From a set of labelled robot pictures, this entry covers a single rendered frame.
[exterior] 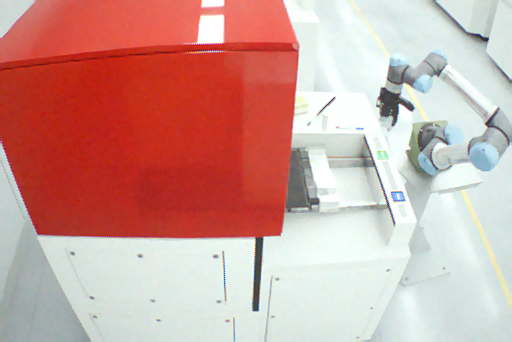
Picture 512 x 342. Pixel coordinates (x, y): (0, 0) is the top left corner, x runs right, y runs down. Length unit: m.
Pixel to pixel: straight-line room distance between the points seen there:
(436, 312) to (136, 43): 2.32
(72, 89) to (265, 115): 0.44
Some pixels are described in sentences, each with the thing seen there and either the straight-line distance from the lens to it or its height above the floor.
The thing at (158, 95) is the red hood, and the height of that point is 1.69.
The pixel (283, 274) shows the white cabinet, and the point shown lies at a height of 0.76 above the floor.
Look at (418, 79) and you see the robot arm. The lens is 1.78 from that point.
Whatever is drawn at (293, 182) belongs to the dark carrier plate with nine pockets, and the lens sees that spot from 1.98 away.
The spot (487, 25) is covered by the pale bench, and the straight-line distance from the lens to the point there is 6.47.
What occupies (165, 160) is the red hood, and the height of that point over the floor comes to 1.51.
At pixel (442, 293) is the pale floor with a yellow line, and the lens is 2.92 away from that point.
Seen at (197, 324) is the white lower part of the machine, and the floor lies 0.73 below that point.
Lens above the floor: 2.24
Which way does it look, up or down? 42 degrees down
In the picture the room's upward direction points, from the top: 2 degrees clockwise
